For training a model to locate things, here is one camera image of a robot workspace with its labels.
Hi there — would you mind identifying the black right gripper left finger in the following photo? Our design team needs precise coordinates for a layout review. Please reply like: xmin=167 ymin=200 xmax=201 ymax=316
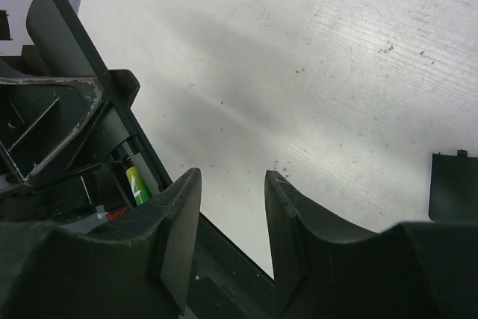
xmin=1 ymin=168 xmax=202 ymax=318

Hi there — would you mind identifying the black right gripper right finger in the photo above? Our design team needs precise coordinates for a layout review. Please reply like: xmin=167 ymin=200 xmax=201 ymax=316
xmin=264 ymin=170 xmax=477 ymax=318

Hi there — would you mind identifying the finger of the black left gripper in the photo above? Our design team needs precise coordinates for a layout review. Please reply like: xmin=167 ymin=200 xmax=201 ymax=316
xmin=0 ymin=68 xmax=141 ymax=196

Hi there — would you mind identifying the green yellow battery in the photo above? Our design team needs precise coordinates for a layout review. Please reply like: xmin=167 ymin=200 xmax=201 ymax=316
xmin=125 ymin=166 xmax=152 ymax=205

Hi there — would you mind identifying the black battery cover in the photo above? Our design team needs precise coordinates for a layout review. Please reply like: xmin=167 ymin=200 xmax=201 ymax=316
xmin=428 ymin=149 xmax=477 ymax=223

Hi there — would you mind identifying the plain black remote control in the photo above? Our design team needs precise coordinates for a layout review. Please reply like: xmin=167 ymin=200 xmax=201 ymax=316
xmin=26 ymin=0 xmax=172 ymax=195

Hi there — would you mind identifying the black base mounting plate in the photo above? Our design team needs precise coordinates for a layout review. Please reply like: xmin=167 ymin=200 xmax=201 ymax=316
xmin=187 ymin=214 xmax=277 ymax=318

